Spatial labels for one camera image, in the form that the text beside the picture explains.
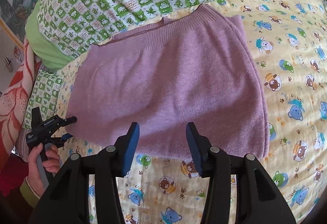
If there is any purple knitted sweater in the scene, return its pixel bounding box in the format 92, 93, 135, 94
66, 5, 269, 159

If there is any left forearm green cuff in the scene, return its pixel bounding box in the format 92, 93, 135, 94
19, 177, 40, 208

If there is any person's left hand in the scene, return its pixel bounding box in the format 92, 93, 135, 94
27, 143, 60, 197

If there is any green checkered pillow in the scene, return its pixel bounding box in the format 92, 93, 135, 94
22, 70, 64, 129

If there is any red floral blanket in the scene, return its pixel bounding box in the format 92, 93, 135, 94
1, 39, 41, 170

